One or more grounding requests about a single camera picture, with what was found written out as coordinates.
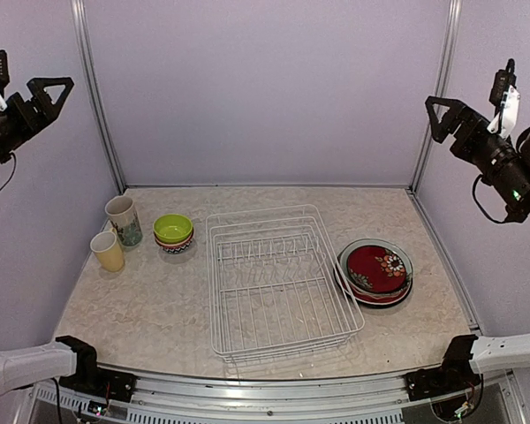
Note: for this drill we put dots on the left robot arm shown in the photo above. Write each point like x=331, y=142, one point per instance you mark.
x=67, y=357

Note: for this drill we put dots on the teal red flower plate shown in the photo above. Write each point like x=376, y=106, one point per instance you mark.
x=374, y=242

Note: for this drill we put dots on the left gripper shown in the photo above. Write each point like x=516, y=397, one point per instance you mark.
x=34, y=122

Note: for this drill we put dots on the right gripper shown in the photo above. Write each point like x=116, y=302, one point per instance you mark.
x=458, y=113

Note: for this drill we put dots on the white wire dish rack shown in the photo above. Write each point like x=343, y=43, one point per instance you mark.
x=276, y=286

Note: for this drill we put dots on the pale yellow cup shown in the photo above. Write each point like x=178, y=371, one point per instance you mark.
x=106, y=248

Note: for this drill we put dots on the aluminium frame post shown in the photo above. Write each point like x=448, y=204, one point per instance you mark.
x=79, y=18
x=440, y=89

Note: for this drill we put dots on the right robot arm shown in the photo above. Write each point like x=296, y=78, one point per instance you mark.
x=505, y=167

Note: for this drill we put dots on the lime green bowl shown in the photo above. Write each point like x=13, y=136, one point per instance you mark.
x=172, y=228

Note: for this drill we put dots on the teal floral mug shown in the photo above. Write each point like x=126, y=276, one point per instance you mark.
x=124, y=218

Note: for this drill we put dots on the front aluminium rail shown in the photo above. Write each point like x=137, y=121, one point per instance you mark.
x=165, y=398

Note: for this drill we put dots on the black rimmed beige plate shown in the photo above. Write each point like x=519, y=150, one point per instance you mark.
x=369, y=299

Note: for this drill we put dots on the right aluminium frame post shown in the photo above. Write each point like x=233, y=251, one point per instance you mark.
x=440, y=89

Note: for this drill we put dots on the red teal floral plate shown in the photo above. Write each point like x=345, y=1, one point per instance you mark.
x=377, y=282

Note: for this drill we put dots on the white red patterned bowl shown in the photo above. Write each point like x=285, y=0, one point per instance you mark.
x=174, y=245

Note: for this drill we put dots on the blue white patterned bowl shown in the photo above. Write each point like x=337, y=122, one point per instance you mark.
x=177, y=249

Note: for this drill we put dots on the left aluminium frame post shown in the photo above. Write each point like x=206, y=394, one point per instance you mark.
x=79, y=18

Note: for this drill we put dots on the pink polka dot plate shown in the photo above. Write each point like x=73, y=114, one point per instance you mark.
x=369, y=252

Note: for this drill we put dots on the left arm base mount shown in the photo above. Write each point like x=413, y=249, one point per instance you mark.
x=103, y=383

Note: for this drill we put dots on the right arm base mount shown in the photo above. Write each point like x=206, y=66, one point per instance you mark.
x=435, y=382

